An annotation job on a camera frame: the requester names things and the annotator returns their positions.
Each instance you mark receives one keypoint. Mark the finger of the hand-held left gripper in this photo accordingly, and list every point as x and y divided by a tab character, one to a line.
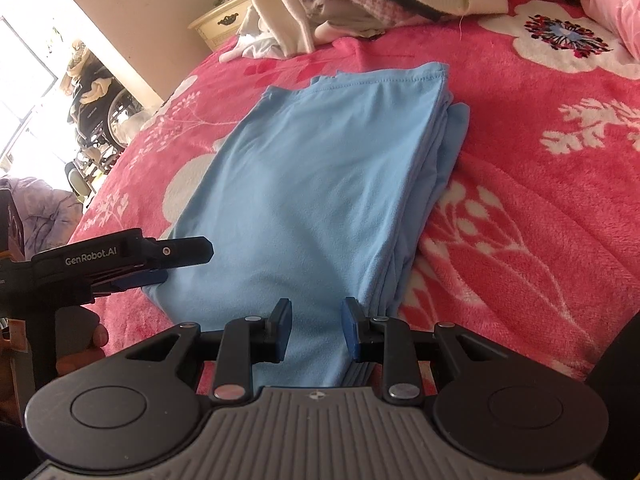
180	251
135	281

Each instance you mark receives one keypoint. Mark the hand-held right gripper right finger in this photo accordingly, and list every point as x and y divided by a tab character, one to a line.
350	332

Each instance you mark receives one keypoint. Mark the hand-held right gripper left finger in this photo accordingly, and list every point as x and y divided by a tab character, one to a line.
285	330

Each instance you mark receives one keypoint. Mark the light blue t-shirt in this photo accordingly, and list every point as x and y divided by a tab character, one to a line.
310	200

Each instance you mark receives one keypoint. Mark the pile of unfolded clothes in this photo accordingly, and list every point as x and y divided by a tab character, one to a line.
280	15

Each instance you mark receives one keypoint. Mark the person's left hand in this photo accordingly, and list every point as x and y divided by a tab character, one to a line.
85	350

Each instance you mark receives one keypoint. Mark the wheelchair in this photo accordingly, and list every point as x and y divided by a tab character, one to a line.
100	110

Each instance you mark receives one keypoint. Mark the white thin cloth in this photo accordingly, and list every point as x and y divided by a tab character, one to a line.
255	50

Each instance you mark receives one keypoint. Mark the cream nightstand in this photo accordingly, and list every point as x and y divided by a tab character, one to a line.
220	17

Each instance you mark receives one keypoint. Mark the pink floral blanket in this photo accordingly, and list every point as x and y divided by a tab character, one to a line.
525	170

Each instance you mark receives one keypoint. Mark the grey garment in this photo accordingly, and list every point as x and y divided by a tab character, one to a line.
340	15

